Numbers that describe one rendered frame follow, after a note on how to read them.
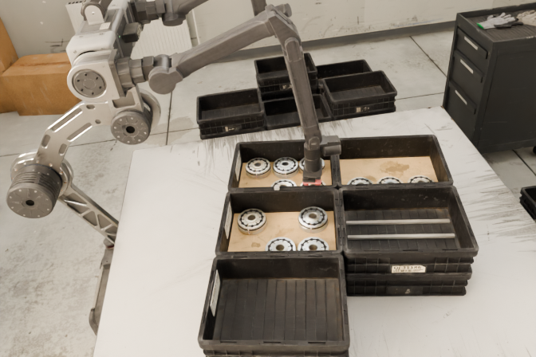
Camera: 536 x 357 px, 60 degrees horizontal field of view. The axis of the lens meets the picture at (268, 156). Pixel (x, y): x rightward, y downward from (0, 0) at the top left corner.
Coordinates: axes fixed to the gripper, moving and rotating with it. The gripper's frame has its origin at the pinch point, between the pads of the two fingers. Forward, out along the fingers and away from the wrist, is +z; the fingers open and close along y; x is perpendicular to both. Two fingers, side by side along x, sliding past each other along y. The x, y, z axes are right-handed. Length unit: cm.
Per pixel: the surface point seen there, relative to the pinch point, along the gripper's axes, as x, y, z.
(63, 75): 222, 185, 52
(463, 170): -62, 32, 16
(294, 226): 5.4, -17.1, 4.2
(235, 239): 25.4, -24.4, 4.5
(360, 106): -20, 111, 33
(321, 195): -3.5, -8.8, -3.6
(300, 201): 3.9, -9.4, -1.0
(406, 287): -32.3, -34.4, 11.2
